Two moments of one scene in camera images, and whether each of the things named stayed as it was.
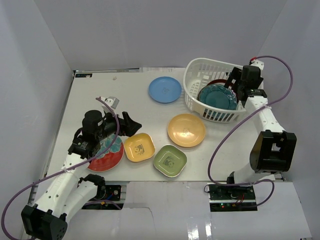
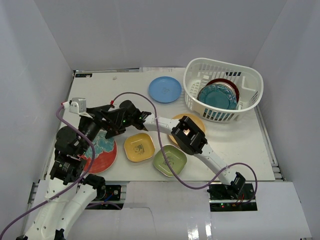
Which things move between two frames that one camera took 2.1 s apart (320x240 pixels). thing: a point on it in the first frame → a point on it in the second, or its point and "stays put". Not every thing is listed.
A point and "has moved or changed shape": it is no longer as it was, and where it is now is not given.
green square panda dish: [170, 160] stays put
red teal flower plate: [111, 157] has moved or changed shape
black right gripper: [235, 75] → [114, 132]
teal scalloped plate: [217, 95] stays put
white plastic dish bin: [199, 72] stays put
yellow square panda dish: [139, 146] stays put
